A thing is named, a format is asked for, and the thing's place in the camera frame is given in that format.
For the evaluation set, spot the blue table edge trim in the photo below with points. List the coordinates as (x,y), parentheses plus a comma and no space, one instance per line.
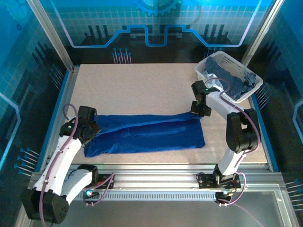
(40,160)

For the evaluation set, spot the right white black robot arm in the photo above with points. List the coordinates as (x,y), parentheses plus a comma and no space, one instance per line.
(241,134)

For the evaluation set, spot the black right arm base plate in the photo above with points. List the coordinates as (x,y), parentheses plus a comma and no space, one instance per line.
(208,182)

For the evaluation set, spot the aluminium frame post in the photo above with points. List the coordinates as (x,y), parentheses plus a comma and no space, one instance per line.
(260,35)
(52,37)

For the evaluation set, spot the white plastic laundry basket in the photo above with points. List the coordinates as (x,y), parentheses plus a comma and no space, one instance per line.
(227,60)

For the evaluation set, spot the grey metal front plate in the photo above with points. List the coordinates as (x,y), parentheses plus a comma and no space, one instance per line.
(154,215)

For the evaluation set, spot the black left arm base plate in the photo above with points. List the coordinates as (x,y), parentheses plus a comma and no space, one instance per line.
(104,177)

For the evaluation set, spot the right controller board with light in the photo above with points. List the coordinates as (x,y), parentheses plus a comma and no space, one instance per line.
(223,195)

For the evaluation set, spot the controller board with light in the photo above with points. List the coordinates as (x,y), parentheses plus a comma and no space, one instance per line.
(223,195)
(91,194)

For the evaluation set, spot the grey blue t-shirt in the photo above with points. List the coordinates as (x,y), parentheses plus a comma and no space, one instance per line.
(229,80)

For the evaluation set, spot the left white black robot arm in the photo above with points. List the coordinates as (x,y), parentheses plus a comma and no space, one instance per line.
(73,182)

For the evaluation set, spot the royal blue t-shirt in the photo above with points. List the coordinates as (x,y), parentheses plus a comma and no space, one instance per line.
(154,134)

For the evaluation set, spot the light grey printed garment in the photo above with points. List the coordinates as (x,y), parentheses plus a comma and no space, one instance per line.
(211,76)

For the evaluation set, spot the aluminium mounting rail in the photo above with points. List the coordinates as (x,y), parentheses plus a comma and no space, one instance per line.
(154,179)

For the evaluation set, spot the left controller board with light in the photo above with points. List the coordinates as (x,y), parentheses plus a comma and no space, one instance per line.
(91,194)

